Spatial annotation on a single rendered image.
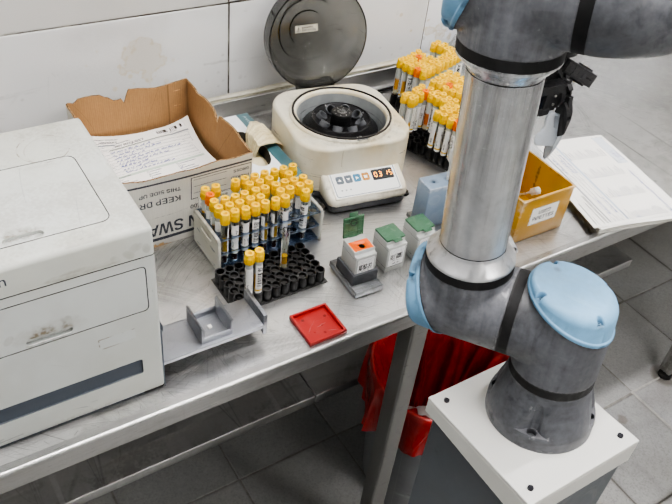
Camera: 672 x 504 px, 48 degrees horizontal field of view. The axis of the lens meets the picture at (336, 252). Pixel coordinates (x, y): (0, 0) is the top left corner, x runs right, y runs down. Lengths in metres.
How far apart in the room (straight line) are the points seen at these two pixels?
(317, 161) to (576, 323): 0.66
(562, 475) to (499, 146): 0.46
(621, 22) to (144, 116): 1.01
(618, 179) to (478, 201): 0.86
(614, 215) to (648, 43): 0.85
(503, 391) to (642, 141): 0.99
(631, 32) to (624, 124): 1.21
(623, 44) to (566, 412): 0.50
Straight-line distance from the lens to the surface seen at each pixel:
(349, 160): 1.45
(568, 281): 1.00
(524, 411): 1.06
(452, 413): 1.11
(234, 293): 1.23
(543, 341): 0.98
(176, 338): 1.15
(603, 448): 1.13
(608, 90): 2.12
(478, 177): 0.88
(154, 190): 1.29
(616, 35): 0.77
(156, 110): 1.55
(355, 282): 1.28
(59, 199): 0.98
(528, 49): 0.79
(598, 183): 1.69
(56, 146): 1.08
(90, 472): 1.80
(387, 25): 1.84
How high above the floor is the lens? 1.76
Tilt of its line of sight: 40 degrees down
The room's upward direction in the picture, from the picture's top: 7 degrees clockwise
